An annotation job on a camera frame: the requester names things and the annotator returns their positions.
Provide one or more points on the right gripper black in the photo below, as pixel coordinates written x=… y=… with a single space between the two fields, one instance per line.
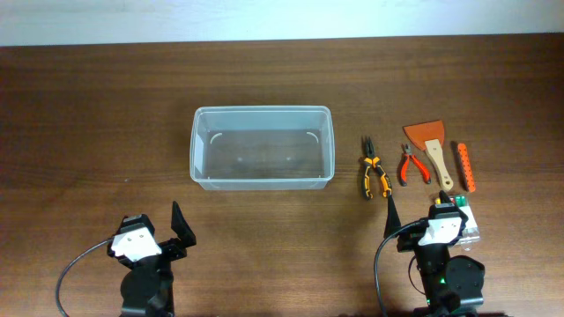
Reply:
x=409 y=237

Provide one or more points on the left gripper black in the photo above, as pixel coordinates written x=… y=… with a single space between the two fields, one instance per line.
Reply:
x=186 y=236

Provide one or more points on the orange black long-nose pliers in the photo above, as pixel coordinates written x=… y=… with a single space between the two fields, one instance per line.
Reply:
x=373 y=163

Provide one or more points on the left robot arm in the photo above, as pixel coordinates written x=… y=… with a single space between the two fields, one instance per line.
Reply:
x=147 y=289

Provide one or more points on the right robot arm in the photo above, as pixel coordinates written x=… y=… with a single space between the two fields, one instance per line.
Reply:
x=452 y=285

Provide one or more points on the clear plastic container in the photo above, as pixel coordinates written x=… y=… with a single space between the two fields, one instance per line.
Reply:
x=262 y=148

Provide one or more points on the clear box of bits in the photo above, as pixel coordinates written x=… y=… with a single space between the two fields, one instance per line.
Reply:
x=470 y=234

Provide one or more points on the orange bit holder strip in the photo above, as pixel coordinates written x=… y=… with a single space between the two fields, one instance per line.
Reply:
x=465 y=163

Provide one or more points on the orange scraper wooden handle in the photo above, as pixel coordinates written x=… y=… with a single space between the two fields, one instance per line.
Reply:
x=429 y=137

